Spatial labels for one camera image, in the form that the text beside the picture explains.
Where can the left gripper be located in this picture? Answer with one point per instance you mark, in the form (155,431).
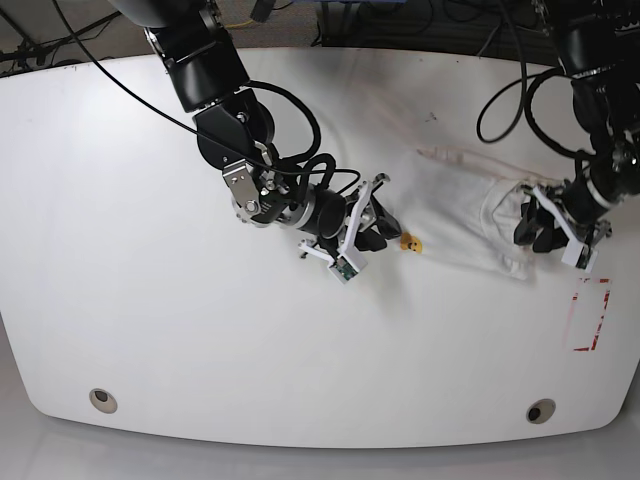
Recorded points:
(582,205)

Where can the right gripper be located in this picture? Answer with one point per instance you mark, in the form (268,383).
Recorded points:
(329,215)

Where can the white printed T-shirt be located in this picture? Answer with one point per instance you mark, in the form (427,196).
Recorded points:
(464,208)

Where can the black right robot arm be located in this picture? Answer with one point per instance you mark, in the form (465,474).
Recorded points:
(236,131)

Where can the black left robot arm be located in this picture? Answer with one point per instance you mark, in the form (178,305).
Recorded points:
(597,45)

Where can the red tape rectangle marker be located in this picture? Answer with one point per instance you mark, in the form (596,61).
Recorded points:
(587,313)

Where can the right table grommet hole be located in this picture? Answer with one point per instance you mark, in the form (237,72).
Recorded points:
(541,411)

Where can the table grommet hole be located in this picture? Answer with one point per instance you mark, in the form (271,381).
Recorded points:
(103,401)
(541,411)

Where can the left table grommet hole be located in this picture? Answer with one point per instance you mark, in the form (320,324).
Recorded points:
(103,401)

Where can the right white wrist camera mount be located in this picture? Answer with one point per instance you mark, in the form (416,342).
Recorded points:
(346,262)

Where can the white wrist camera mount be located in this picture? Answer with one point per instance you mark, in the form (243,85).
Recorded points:
(346,262)
(576,253)

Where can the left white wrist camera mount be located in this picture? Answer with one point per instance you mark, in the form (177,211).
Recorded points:
(576,253)

